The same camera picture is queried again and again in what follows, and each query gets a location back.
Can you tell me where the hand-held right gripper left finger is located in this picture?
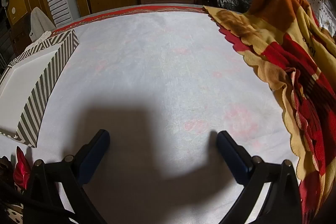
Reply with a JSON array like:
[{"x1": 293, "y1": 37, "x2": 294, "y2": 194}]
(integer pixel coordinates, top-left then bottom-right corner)
[{"x1": 24, "y1": 129, "x2": 111, "y2": 224}]

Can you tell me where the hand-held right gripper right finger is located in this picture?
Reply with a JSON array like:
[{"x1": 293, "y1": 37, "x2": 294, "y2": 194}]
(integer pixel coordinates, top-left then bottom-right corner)
[{"x1": 216, "y1": 131, "x2": 302, "y2": 224}]

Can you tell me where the red satin bow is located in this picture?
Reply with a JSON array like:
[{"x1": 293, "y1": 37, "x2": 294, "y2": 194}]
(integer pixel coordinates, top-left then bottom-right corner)
[{"x1": 13, "y1": 146, "x2": 33, "y2": 190}]

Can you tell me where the striped cardboard box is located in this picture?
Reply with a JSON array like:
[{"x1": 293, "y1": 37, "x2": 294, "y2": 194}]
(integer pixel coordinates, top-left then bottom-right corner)
[{"x1": 0, "y1": 30, "x2": 79, "y2": 148}]

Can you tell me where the white tablecloth red border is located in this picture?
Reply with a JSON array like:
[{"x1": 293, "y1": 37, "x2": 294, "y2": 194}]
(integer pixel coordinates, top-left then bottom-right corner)
[{"x1": 0, "y1": 4, "x2": 302, "y2": 224}]

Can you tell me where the white glove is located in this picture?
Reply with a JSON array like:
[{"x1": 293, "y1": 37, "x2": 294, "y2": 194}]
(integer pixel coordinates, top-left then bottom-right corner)
[{"x1": 28, "y1": 31, "x2": 53, "y2": 47}]

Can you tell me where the yellow red printed blanket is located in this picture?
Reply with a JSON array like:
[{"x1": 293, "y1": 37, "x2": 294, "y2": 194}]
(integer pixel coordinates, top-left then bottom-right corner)
[{"x1": 203, "y1": 0, "x2": 336, "y2": 224}]

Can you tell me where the beige coat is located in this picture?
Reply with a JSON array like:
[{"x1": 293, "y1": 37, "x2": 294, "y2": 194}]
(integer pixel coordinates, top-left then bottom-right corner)
[{"x1": 30, "y1": 7, "x2": 55, "y2": 38}]

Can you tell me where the white dotted cloth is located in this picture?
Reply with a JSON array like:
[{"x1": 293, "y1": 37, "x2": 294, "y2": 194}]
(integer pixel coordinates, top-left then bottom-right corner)
[{"x1": 306, "y1": 0, "x2": 336, "y2": 35}]

